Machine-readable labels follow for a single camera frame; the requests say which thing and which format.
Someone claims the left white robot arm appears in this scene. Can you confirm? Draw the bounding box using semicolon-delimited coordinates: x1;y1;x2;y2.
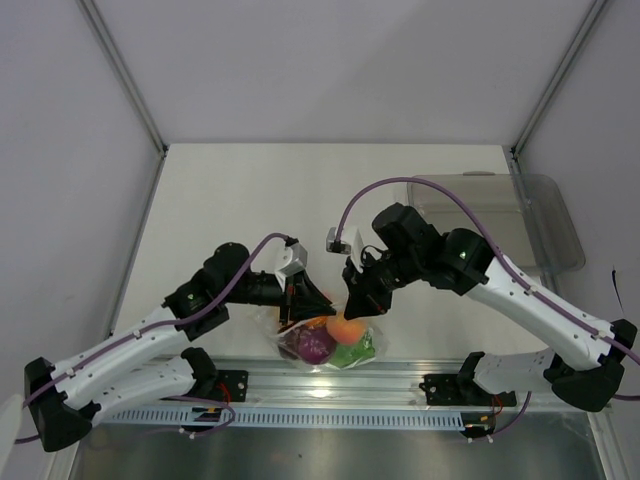
24;238;335;453

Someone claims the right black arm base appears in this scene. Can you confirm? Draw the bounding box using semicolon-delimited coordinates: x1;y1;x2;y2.
419;374;517;407

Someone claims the purple red onion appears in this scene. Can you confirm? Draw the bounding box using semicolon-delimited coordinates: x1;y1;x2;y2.
293;327;337;365

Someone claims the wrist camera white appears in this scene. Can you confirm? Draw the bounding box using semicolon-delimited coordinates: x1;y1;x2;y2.
325;226;364;271
274;242;308;290

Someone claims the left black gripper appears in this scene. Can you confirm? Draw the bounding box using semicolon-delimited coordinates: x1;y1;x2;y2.
222;270;336;326

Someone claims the grey slotted cable duct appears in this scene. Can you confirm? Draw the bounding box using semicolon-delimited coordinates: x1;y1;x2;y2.
105;404;465;432

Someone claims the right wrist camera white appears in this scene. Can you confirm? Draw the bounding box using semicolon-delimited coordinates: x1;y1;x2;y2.
325;226;364;271

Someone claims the clear zip top bag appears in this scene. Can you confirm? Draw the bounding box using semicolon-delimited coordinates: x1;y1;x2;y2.
254;299;388;373

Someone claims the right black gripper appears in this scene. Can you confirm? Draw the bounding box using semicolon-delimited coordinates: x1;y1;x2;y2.
342;250;422;320

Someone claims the peach fruit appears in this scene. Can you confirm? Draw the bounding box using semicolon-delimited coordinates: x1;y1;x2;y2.
326;314;367;346

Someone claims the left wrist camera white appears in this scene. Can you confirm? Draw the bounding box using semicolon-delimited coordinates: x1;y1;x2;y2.
274;242;308;290

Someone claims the green lettuce leaf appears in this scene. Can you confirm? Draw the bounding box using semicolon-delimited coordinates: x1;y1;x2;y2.
329;329;376;370

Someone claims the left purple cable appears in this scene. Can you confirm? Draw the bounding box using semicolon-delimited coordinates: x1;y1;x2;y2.
13;232;299;446

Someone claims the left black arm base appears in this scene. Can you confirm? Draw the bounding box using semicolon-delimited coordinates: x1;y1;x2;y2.
185;370;249;403

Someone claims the aluminium mounting rail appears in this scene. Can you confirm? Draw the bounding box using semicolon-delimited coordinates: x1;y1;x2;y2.
99;355;611;412

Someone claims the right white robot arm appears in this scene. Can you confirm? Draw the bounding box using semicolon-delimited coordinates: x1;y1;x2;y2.
327;203;637;412

